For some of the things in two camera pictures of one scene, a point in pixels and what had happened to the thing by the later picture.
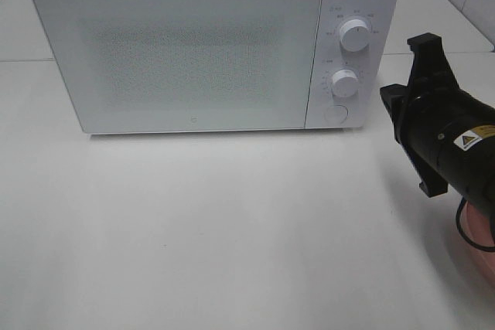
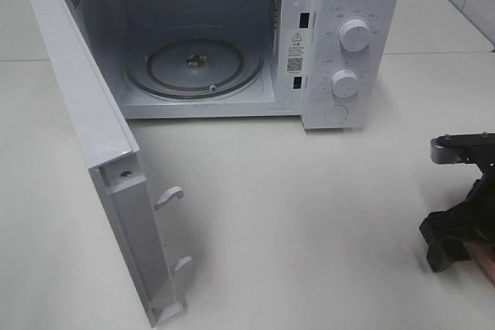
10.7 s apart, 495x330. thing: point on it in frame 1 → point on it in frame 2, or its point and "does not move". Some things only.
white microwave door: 156,56 → 108,147
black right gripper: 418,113 → 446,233
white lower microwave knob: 344,83 does not move
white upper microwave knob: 354,35 does not move
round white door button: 336,114 does not move
